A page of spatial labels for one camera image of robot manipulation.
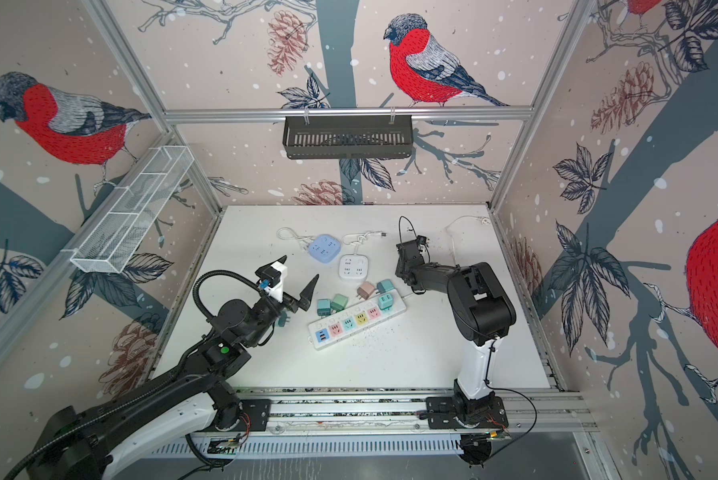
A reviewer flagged pink plug adapter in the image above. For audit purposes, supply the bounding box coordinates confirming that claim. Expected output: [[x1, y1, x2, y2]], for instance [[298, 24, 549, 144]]
[[357, 281, 377, 300]]

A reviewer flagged blue square power socket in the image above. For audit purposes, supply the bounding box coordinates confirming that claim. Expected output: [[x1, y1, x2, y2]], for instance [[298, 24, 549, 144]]
[[307, 234, 342, 264]]

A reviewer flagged white power strip cable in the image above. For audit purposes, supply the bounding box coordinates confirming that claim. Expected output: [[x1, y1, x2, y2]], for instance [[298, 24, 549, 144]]
[[408, 214, 492, 298]]

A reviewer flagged blue socket white cable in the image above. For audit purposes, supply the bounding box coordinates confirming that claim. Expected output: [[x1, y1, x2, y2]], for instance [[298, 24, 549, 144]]
[[276, 226, 316, 252]]

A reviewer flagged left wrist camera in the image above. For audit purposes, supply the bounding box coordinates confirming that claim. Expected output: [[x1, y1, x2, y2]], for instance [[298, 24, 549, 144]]
[[257, 277, 286, 303]]

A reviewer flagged white colourful power strip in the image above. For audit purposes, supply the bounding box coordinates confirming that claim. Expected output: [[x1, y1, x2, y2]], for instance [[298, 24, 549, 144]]
[[307, 290, 407, 351]]

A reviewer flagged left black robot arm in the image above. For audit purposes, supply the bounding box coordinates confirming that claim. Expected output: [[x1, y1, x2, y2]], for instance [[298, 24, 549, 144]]
[[7, 257, 318, 479]]

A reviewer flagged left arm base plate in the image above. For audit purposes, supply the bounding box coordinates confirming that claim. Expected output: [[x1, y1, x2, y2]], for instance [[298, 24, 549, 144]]
[[212, 398, 272, 433]]

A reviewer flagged white square power socket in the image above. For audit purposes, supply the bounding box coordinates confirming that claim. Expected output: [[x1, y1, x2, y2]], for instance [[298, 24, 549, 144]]
[[338, 254, 369, 282]]

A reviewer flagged white wire mesh shelf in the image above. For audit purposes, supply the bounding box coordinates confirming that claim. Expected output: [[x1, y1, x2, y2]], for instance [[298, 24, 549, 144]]
[[70, 145, 194, 273]]

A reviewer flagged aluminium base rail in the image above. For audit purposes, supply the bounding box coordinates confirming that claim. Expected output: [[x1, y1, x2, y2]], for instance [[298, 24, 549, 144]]
[[235, 388, 598, 436]]

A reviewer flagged green plug adapter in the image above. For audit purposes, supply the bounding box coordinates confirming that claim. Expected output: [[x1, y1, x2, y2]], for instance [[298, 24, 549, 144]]
[[330, 294, 349, 312]]

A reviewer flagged teal plug adapter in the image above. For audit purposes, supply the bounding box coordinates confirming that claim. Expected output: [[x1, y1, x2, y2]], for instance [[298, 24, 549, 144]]
[[376, 279, 395, 294], [277, 312, 290, 328], [377, 293, 394, 311], [317, 299, 332, 317]]

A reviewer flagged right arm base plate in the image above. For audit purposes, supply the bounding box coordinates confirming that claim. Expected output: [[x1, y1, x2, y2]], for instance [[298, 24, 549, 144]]
[[419, 393, 509, 430]]

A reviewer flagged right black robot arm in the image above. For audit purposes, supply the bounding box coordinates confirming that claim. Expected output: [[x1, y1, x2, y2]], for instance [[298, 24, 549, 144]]
[[395, 226, 517, 429]]

